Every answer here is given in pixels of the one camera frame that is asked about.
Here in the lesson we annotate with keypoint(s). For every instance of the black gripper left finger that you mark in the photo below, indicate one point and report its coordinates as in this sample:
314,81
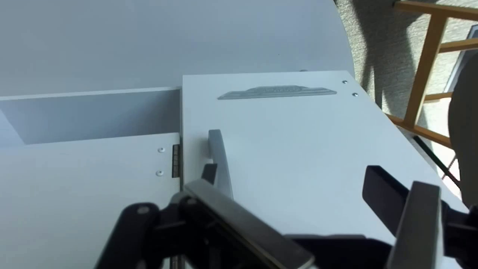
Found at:
239,229

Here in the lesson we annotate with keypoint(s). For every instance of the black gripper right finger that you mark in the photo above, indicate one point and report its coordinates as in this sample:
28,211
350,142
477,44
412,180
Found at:
420,224

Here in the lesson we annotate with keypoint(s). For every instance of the short white fridge door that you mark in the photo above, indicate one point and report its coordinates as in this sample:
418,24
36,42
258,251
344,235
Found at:
299,150

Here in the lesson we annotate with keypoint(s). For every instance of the white sink cabinet door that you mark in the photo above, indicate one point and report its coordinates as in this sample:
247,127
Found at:
75,199

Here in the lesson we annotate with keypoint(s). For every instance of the metal door hinge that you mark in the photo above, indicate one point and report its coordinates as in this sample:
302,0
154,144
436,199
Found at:
175,160

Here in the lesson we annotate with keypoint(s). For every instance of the wooden chair grey fabric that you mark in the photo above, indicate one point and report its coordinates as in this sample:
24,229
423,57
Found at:
423,65

